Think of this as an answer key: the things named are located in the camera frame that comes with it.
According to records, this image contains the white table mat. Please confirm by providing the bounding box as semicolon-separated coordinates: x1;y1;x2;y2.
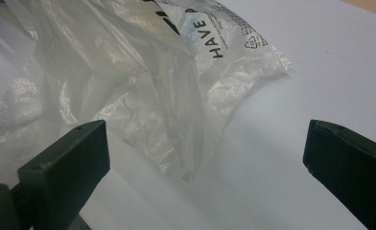
0;0;376;230

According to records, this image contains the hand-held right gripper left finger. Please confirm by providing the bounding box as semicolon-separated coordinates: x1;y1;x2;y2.
17;119;111;230

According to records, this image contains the clear plastic bag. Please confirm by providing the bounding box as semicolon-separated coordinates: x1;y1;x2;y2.
0;0;294;184

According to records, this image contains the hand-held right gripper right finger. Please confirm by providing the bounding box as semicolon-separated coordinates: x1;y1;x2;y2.
302;119;376;230

